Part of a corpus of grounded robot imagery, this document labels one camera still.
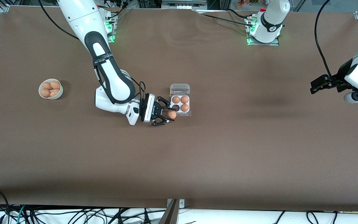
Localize orange toy items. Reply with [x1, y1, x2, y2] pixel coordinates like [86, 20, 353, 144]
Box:
[236, 0, 260, 8]

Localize brown table cover sheet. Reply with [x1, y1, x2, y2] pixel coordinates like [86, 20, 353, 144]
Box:
[0, 6, 358, 212]

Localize teal cable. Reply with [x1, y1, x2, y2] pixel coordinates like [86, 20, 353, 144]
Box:
[17, 205, 27, 224]

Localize white bowl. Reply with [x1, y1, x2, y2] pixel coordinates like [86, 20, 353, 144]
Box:
[39, 78, 64, 100]

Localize grey metal unit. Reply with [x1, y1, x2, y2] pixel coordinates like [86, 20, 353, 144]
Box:
[161, 0, 208, 10]

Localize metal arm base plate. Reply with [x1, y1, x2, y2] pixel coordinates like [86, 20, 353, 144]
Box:
[247, 16, 280, 46]
[104, 12, 116, 43]

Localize tangle of black cables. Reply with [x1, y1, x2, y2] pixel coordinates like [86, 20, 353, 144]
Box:
[27, 207, 167, 224]

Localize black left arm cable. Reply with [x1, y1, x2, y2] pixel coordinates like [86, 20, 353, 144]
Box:
[314, 0, 333, 77]

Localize small metal bracket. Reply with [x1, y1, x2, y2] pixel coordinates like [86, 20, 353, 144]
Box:
[167, 199, 185, 208]

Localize dark grey mount bar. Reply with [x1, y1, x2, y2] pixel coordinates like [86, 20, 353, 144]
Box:
[159, 199, 179, 224]

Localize clear plastic egg box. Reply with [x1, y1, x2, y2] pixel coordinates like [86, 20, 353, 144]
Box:
[168, 83, 192, 117]

